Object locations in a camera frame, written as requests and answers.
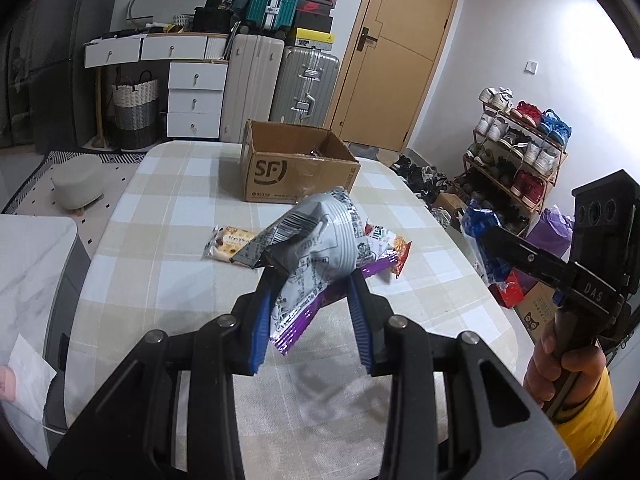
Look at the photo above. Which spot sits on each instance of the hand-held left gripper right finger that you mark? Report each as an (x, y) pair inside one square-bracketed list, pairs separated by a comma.
[(361, 320)]

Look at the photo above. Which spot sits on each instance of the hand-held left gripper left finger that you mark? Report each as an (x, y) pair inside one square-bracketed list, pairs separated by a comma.
[(262, 320)]

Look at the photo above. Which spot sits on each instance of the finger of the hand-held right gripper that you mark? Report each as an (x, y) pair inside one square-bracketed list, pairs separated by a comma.
[(530, 260)]

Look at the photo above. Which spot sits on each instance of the purple snack bag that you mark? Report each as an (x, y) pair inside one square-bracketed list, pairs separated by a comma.
[(300, 329)]

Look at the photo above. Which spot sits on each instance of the blue snack bag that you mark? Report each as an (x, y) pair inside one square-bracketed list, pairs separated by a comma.
[(475, 217)]

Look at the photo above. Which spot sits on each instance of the orange snack bag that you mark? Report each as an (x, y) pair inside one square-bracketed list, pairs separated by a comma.
[(401, 250)]

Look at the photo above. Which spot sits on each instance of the beige biscuit pack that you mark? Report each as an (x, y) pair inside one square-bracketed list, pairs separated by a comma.
[(227, 242)]

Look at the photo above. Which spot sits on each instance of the grey snack bag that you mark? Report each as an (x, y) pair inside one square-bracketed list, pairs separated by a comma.
[(320, 245)]

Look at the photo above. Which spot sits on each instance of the brown cardboard box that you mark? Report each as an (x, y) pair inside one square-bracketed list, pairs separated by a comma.
[(280, 175)]

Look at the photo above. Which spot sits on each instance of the person's right forearm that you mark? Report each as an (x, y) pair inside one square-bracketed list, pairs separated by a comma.
[(590, 420)]

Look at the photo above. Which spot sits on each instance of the person's right hand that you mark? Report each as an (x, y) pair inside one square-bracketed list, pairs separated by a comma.
[(580, 362)]

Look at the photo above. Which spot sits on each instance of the red packaged item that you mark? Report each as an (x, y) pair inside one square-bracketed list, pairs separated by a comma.
[(515, 289)]

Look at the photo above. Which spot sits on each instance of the cat-face cardboard box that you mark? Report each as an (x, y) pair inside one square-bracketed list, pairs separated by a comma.
[(537, 315)]

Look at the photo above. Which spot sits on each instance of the shoe rack with shoes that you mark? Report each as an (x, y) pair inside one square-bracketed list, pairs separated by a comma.
[(530, 185)]

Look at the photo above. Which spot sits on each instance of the wooden shoe rack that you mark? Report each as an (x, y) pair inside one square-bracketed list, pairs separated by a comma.
[(552, 180)]

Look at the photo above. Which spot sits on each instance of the small brown carton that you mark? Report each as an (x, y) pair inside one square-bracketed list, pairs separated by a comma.
[(447, 203)]

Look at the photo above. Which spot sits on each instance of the scatter of assorted shoes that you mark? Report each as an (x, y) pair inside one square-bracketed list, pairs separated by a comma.
[(425, 175)]

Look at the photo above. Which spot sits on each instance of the grey floor cloth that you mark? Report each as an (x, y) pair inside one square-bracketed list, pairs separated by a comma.
[(365, 151)]

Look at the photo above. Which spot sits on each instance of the tan wooden door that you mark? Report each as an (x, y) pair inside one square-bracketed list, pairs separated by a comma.
[(395, 85)]

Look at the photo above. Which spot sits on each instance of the cream suitcase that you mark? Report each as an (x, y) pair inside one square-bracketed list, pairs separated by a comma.
[(250, 90)]

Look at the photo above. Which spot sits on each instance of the grey round stool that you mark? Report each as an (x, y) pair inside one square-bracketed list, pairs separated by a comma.
[(77, 182)]

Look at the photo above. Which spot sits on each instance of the white marble-pattern table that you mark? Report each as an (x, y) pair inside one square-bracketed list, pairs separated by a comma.
[(35, 270)]

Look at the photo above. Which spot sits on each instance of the silver suitcase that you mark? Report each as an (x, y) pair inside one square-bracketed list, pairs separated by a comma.
[(305, 85)]

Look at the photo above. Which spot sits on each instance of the white paper sheet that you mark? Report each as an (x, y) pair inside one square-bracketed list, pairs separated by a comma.
[(27, 375)]

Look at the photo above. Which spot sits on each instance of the woven laundry basket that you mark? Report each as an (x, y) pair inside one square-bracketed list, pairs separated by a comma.
[(135, 115)]

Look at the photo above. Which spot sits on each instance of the white drawer desk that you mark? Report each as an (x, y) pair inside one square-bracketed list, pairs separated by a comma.
[(195, 80)]

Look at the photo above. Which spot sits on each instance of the yellow black shoe box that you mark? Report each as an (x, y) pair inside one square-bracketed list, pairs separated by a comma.
[(312, 39)]

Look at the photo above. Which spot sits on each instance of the plain black shoe box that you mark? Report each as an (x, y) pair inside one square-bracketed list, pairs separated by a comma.
[(312, 22)]

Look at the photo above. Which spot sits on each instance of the black storage bin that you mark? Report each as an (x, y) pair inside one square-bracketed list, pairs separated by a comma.
[(212, 20)]

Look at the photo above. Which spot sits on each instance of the small white basket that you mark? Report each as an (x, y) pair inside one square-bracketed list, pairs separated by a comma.
[(183, 20)]

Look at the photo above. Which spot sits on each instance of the dark grey fridge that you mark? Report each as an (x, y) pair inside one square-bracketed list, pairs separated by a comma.
[(50, 60)]

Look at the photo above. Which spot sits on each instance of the white light switch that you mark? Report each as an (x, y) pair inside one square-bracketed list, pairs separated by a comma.
[(531, 67)]

